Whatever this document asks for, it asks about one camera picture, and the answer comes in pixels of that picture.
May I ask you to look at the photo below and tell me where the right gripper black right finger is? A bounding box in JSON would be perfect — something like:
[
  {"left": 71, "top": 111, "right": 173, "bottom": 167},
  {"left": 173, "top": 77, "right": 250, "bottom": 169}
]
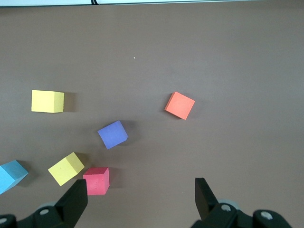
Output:
[{"left": 191, "top": 178, "right": 294, "bottom": 228}]

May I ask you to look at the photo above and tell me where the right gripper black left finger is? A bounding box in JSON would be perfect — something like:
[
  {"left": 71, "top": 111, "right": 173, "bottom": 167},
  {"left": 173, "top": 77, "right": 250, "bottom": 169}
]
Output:
[{"left": 0, "top": 179, "right": 88, "bottom": 228}]

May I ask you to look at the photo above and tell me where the yellow foam block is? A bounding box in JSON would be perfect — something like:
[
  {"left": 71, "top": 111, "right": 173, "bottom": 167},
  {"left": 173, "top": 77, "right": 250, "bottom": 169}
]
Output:
[
  {"left": 31, "top": 89, "right": 65, "bottom": 114},
  {"left": 47, "top": 152, "right": 85, "bottom": 187}
]

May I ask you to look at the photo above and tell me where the red foam block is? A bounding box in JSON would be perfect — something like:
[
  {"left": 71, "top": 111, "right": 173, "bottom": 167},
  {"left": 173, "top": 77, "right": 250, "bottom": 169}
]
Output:
[{"left": 83, "top": 167, "right": 110, "bottom": 196}]

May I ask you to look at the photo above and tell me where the light blue foam block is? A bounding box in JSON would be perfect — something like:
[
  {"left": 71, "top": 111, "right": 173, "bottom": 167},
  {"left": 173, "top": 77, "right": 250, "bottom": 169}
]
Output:
[{"left": 0, "top": 160, "right": 29, "bottom": 195}]

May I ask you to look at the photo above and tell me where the purple foam block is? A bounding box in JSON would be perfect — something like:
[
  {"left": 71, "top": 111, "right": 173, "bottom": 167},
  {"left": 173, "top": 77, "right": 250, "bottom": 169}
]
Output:
[{"left": 97, "top": 120, "right": 129, "bottom": 150}]

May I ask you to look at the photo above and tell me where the orange foam block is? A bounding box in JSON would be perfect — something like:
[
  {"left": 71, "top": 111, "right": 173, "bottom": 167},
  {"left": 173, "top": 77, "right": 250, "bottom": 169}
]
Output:
[{"left": 164, "top": 91, "right": 196, "bottom": 120}]

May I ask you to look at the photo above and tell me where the brown table mat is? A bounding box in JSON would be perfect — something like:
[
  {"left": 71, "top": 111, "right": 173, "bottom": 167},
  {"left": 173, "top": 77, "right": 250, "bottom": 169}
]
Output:
[{"left": 0, "top": 5, "right": 304, "bottom": 228}]

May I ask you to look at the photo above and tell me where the white table edge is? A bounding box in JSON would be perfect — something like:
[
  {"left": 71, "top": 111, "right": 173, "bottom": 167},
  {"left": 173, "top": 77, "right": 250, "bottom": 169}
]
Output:
[{"left": 0, "top": 0, "right": 304, "bottom": 8}]

